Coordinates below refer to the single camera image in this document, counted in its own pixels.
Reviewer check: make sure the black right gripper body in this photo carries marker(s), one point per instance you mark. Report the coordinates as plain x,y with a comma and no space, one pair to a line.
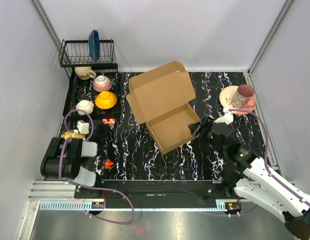
211,140

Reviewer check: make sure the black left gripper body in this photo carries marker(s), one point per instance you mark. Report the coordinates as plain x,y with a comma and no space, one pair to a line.
106,130

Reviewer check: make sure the pink butterfly toy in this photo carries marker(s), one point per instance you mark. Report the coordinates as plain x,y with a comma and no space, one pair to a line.
109,121

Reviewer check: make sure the brown cardboard box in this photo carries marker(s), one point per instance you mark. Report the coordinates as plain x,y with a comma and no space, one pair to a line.
160,99

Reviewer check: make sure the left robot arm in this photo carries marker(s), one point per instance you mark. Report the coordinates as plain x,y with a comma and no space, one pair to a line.
63,159

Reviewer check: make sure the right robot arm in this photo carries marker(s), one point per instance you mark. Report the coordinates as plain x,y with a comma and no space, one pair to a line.
248,176

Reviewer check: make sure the white flower-shaped bowl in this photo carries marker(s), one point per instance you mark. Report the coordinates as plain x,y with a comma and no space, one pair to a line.
85,106

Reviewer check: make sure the yellow ribbed bowl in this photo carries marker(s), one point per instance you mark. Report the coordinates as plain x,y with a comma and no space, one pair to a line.
106,100

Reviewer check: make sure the orange red small toy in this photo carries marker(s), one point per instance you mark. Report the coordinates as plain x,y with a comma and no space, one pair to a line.
108,164

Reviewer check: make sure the yellow bamboo mat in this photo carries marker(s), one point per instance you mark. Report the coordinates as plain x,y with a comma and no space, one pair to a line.
72,134

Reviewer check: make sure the cream pink floral plate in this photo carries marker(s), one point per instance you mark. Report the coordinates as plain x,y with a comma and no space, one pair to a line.
227,94

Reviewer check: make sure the pink patterned mug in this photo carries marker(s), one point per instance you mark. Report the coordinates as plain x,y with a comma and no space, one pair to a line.
243,97

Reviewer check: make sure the black dish rack tray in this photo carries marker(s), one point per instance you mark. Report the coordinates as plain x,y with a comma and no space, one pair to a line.
75,53

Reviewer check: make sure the pink patterned bowl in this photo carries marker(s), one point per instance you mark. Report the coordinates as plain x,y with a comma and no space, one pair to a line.
102,83

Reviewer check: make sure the cream ceramic mug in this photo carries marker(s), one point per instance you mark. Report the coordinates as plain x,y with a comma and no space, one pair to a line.
85,72

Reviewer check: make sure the blue plate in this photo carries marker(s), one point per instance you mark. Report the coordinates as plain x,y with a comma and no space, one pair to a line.
94,45

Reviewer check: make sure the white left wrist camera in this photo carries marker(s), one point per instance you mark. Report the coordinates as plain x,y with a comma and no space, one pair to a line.
83,127

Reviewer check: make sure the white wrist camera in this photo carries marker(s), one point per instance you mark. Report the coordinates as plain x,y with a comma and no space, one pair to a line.
227,118
83,127

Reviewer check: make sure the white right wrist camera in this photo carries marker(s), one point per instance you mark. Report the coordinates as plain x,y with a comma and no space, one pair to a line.
227,118

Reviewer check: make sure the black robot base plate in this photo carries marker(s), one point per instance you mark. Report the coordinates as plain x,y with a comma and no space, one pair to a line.
160,195

